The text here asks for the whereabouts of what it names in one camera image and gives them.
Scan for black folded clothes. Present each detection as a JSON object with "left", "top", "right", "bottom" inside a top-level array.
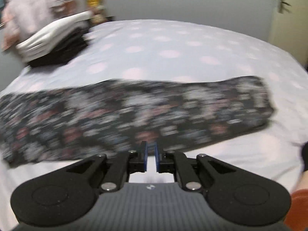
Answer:
[{"left": 28, "top": 26, "right": 90, "bottom": 68}]

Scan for hanging colourful plush toys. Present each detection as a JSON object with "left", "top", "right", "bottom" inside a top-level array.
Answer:
[{"left": 85, "top": 0, "right": 107, "bottom": 23}]

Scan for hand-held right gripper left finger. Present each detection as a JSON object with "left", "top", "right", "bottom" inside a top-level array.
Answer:
[{"left": 66, "top": 141, "right": 148, "bottom": 193}]

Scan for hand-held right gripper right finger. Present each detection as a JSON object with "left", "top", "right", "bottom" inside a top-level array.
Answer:
[{"left": 154, "top": 141, "right": 237, "bottom": 193}]

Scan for polka dot bed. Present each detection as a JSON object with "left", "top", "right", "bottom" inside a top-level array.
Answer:
[{"left": 0, "top": 19, "right": 308, "bottom": 231}]

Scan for hanging grey pink clothes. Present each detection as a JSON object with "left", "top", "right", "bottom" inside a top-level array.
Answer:
[{"left": 0, "top": 0, "right": 83, "bottom": 51}]

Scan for cream door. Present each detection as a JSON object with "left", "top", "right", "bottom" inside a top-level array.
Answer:
[{"left": 267, "top": 0, "right": 308, "bottom": 59}]

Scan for black sock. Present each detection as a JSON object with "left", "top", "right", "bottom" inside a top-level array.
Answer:
[{"left": 300, "top": 141, "right": 308, "bottom": 174}]

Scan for dark door handle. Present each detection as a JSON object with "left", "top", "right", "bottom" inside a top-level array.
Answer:
[{"left": 277, "top": 0, "right": 292, "bottom": 14}]

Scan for white folded clothes stack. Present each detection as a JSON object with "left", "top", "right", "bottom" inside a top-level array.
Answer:
[{"left": 16, "top": 11, "right": 93, "bottom": 63}]

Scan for dark floral garment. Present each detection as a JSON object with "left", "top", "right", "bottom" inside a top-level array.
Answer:
[{"left": 0, "top": 76, "right": 276, "bottom": 167}]

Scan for orange fleece trouser leg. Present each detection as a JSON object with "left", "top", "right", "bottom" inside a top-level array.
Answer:
[{"left": 284, "top": 189, "right": 308, "bottom": 231}]

